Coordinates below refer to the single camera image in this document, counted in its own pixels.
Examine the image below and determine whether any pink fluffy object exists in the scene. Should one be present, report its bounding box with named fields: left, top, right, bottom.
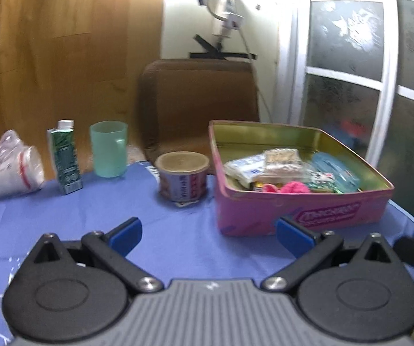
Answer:
left=262, top=181, right=311, bottom=194

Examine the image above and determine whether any white wet wipes pack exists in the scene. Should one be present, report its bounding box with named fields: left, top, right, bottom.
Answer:
left=223, top=153, right=265, bottom=188

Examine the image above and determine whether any green patterned pocket tissue pack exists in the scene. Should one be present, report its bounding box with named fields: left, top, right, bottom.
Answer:
left=305, top=172, right=337, bottom=193

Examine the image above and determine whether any blue plastic case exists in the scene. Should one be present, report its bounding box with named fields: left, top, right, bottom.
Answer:
left=311, top=152, right=360, bottom=193

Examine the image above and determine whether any yellow ink refill box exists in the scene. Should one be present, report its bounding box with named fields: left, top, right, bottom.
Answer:
left=252, top=182, right=264, bottom=191

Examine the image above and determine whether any bag of cotton swabs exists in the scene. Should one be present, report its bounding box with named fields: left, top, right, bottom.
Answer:
left=262, top=148, right=305, bottom=183

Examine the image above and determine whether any blue patterned tablecloth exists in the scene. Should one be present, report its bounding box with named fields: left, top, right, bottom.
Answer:
left=0, top=159, right=414, bottom=346

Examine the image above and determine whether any pink biscuit tin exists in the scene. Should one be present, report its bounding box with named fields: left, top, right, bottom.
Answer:
left=209, top=121, right=394, bottom=237

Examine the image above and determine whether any peanut can with lid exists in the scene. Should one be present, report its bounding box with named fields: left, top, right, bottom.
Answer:
left=155, top=151, right=210, bottom=205

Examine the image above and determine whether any teal plastic mug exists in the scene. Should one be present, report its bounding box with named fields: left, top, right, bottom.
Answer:
left=90, top=120, right=127, bottom=178

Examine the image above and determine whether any green drink carton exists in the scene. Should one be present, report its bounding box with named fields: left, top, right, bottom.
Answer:
left=47, top=120, right=83, bottom=195

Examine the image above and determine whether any bagged stack of paper cups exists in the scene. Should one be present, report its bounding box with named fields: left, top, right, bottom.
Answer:
left=0, top=130, right=44, bottom=198

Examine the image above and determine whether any brown chair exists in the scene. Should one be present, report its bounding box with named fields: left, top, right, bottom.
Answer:
left=137, top=59, right=259, bottom=163

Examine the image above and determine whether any frosted glass sliding door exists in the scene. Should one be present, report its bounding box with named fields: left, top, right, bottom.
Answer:
left=275, top=0, right=414, bottom=231

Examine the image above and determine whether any white power strip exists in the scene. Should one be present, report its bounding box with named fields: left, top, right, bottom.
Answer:
left=209, top=0, right=243, bottom=45

